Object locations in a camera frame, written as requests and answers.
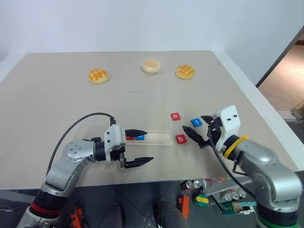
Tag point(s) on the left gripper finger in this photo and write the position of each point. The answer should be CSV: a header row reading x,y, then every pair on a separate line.
x,y
137,162
135,132

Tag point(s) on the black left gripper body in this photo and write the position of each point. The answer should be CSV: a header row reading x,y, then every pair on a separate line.
x,y
117,154

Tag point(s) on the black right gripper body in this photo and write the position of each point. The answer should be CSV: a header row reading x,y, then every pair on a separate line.
x,y
215,133

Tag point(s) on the blue letter t block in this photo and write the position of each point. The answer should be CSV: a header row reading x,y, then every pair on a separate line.
x,y
196,122

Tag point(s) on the red letter b block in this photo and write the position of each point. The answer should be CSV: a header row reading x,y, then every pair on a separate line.
x,y
181,139

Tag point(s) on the red letter o block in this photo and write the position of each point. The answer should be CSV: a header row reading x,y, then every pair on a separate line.
x,y
176,116

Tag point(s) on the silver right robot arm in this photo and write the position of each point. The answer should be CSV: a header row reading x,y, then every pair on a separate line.
x,y
268,166

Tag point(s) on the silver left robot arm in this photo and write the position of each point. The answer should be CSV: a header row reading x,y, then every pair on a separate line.
x,y
71,152

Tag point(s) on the blue letter o block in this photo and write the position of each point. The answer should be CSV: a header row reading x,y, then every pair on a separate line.
x,y
140,137

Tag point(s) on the red letter r block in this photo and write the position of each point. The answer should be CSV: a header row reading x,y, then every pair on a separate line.
x,y
129,137

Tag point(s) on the long wooden letter tray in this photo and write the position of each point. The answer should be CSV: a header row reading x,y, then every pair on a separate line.
x,y
159,139

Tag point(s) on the yellow wrist band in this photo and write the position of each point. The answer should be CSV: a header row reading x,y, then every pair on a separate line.
x,y
234,145

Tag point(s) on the silver drink can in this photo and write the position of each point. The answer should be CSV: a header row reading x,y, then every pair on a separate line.
x,y
189,184
197,184
228,196
235,195
242,194

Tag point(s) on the golden pineapple bun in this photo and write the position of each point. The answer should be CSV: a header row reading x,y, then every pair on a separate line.
x,y
185,72
98,76

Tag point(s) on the dark rounded shape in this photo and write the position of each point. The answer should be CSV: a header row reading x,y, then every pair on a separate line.
x,y
169,216

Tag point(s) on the green yellow round container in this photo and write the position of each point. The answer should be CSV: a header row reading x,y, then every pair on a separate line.
x,y
202,199

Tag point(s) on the orange plastic piece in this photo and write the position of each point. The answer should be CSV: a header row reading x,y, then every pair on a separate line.
x,y
185,206

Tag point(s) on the plastic wrapped pale bun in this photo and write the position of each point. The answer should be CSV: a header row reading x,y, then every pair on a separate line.
x,y
150,66

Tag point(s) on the orange clamp tool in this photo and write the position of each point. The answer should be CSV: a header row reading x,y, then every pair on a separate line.
x,y
76,217

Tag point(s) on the green white carton box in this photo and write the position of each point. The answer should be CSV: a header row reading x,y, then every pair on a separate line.
x,y
240,207

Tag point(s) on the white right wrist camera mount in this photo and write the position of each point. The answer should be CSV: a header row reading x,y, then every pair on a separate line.
x,y
229,123

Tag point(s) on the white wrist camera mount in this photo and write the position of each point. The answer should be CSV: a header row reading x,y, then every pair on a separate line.
x,y
229,123
114,136

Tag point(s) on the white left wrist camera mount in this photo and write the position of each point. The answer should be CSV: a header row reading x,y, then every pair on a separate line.
x,y
114,136

